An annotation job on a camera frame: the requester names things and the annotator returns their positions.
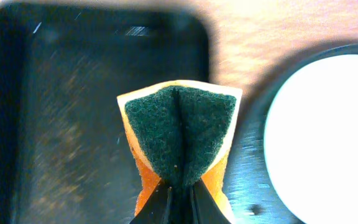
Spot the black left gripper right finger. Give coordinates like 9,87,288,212
190,180,230,224

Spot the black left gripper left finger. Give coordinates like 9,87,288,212
129,180,172,224

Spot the yellow green scrub sponge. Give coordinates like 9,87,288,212
117,80,242,223

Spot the pale green plate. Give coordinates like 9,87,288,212
264,54,358,223

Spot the round black tray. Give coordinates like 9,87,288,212
223,40,358,224

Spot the rectangular black tray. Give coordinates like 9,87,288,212
0,2,209,223

